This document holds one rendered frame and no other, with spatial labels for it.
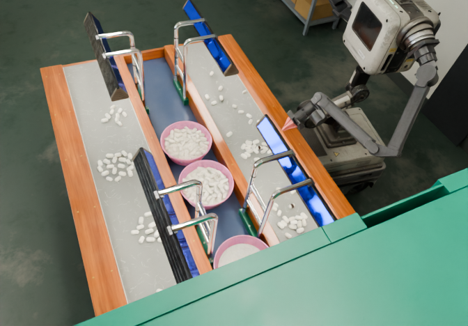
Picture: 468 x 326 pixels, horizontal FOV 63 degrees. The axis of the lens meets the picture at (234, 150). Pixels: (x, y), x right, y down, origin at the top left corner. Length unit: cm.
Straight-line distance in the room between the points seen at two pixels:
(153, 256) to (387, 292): 123
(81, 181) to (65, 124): 38
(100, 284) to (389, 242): 124
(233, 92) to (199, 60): 35
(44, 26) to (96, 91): 199
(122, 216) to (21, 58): 240
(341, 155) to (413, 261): 189
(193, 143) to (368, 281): 155
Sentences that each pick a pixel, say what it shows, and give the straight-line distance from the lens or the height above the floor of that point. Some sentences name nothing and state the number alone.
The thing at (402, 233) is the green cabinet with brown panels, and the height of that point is 179.
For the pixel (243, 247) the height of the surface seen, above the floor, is 73.
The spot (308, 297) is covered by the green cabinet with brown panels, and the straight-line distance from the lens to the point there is 57.
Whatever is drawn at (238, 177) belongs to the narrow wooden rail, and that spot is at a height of 76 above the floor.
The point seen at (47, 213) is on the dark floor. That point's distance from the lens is 278.
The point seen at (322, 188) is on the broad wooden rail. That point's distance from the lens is 194.
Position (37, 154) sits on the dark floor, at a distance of 308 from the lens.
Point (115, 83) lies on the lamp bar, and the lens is 180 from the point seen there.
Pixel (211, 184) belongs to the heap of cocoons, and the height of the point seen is 74.
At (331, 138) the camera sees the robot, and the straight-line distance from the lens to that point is 251.
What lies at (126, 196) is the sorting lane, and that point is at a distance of 185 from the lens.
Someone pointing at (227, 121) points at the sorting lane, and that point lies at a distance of 213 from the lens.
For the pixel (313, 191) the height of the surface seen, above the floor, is 111.
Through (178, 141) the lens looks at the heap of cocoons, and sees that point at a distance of 202.
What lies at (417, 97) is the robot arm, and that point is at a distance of 184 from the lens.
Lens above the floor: 231
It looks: 51 degrees down
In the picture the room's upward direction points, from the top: 10 degrees clockwise
